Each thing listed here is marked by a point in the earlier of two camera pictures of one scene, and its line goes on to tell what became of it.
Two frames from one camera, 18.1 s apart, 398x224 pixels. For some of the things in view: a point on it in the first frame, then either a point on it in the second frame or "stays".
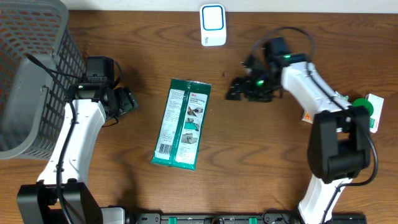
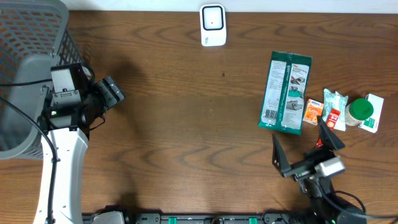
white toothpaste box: [377, 102] stays
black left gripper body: [124, 102] -> [102, 99]
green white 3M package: [182, 116] -> [283, 102]
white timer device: [212, 25] stays
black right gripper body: [262, 88] -> [307, 167]
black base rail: [257, 218] stays
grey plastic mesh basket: [33, 102] stays
